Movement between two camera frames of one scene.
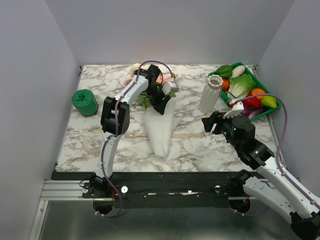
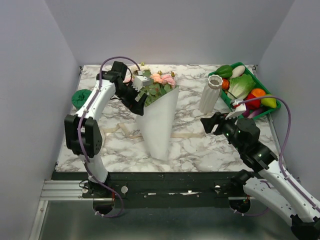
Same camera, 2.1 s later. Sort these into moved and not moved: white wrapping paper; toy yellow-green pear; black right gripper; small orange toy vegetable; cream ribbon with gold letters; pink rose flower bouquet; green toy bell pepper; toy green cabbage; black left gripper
Moved: black left gripper; white wrapping paper; pink rose flower bouquet
Not moved: toy green cabbage; black right gripper; toy yellow-green pear; green toy bell pepper; small orange toy vegetable; cream ribbon with gold letters
